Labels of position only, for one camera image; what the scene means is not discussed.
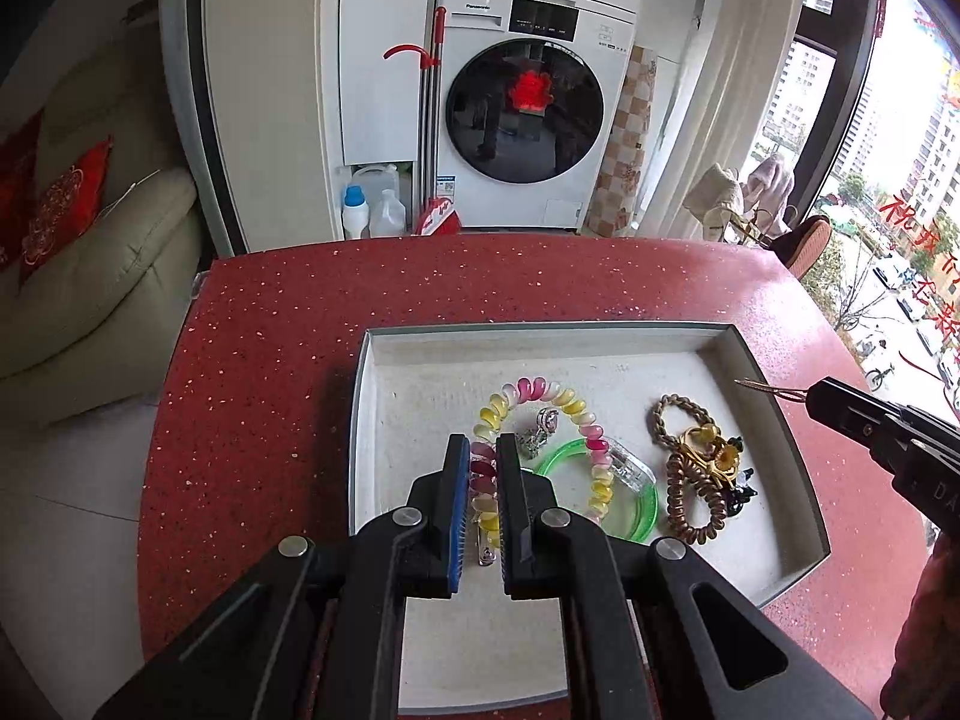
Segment yellow cord bead bracelet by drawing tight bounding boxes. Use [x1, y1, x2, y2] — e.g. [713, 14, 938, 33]
[677, 422, 746, 485]

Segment pink yellow spiral hair tie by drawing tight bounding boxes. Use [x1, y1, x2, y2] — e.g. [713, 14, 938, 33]
[469, 374, 616, 550]

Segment green translucent bangle bracelet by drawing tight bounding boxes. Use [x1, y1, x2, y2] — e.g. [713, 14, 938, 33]
[532, 432, 662, 545]

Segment silver heart pendant brooch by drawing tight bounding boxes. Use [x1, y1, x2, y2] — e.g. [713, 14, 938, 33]
[516, 408, 560, 460]

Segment bronze metal hair clip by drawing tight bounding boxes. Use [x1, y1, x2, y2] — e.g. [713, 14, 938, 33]
[734, 379, 807, 403]

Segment grey jewelry tray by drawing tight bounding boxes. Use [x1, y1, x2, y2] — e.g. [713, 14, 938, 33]
[348, 320, 833, 717]

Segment person's right hand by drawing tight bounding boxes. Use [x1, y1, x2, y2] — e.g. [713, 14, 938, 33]
[878, 533, 960, 718]

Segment black claw hair clip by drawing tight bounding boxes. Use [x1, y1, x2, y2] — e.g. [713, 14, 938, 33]
[721, 468, 758, 518]

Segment brown round chair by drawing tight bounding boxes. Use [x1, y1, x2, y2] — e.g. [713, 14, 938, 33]
[768, 215, 832, 280]

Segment clothes on drying rack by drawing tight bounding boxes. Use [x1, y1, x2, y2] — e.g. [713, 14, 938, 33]
[682, 156, 794, 242]

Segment checkered hanging towel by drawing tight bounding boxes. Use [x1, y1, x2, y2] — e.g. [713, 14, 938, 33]
[581, 46, 658, 238]

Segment beige leather sofa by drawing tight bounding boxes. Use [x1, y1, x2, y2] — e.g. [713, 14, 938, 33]
[2, 26, 203, 426]

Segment white detergent bottle blue cap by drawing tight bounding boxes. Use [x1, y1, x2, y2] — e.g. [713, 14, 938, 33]
[342, 184, 370, 241]

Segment clear plastic jug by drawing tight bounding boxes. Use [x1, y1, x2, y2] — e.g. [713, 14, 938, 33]
[352, 164, 407, 238]

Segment red embroidered cushion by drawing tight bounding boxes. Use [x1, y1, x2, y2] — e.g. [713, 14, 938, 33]
[20, 137, 114, 284]

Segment white front-load washing machine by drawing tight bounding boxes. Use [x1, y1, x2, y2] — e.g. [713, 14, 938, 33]
[438, 0, 636, 231]

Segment brown spiral hair tie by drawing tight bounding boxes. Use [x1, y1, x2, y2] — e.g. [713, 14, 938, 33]
[664, 452, 731, 548]

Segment red handled mop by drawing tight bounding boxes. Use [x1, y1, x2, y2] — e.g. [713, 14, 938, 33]
[382, 5, 460, 238]

